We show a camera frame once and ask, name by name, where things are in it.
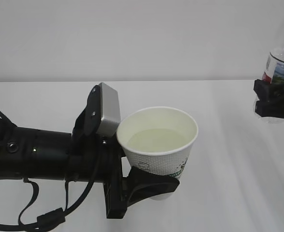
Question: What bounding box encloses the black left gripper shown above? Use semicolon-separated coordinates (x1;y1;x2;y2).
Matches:
66;84;180;213

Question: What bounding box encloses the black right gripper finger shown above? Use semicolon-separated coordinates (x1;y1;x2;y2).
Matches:
255;101;284;119
254;79;284;102

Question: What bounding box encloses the clear plastic water bottle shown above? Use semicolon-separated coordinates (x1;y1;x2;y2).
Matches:
254;45;284;124

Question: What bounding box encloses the white paper cup green logo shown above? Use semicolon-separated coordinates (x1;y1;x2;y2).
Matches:
116;106;199;201

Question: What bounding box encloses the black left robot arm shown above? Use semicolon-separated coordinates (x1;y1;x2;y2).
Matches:
0;83;179;218

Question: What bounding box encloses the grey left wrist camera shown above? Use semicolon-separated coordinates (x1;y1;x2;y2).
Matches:
97;82;121;137

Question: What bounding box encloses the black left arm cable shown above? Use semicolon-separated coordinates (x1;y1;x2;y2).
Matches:
0;100;97;232

